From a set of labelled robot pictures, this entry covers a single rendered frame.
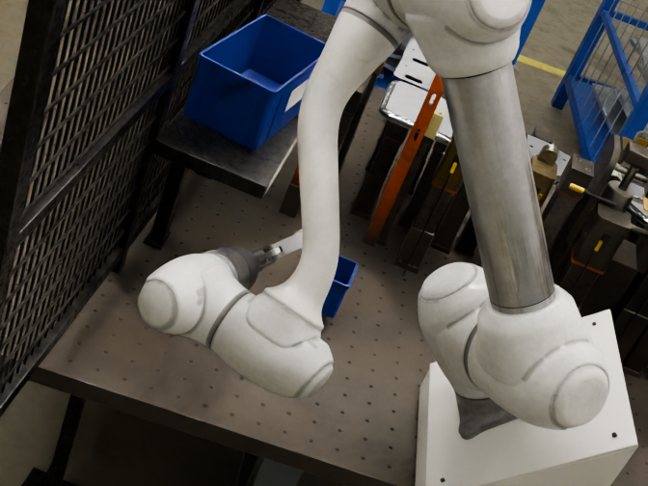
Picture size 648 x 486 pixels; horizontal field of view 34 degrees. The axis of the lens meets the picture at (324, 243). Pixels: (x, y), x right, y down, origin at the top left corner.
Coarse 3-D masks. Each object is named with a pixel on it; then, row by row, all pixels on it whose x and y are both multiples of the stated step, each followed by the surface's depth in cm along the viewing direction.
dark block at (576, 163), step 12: (576, 156) 221; (576, 168) 216; (588, 168) 218; (564, 180) 218; (576, 180) 217; (588, 180) 217; (564, 192) 219; (576, 192) 218; (552, 204) 223; (564, 204) 221; (552, 216) 223; (564, 216) 222; (552, 228) 224; (552, 240) 226
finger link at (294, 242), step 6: (294, 234) 171; (300, 234) 172; (282, 240) 170; (288, 240) 170; (294, 240) 171; (300, 240) 172; (270, 246) 167; (276, 246) 168; (282, 246) 169; (288, 246) 170; (294, 246) 171; (300, 246) 171; (282, 252) 169; (288, 252) 170; (276, 258) 167
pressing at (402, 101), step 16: (384, 96) 243; (400, 96) 245; (416, 96) 248; (432, 96) 251; (384, 112) 236; (400, 112) 239; (416, 112) 241; (448, 128) 240; (528, 144) 248; (544, 144) 251; (560, 160) 246; (640, 192) 247; (640, 208) 240
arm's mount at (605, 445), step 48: (432, 384) 201; (624, 384) 177; (432, 432) 189; (528, 432) 178; (576, 432) 173; (624, 432) 168; (432, 480) 179; (480, 480) 174; (528, 480) 171; (576, 480) 170
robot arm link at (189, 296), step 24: (168, 264) 151; (192, 264) 151; (216, 264) 155; (144, 288) 148; (168, 288) 146; (192, 288) 147; (216, 288) 150; (240, 288) 152; (144, 312) 148; (168, 312) 146; (192, 312) 147; (216, 312) 149; (192, 336) 151
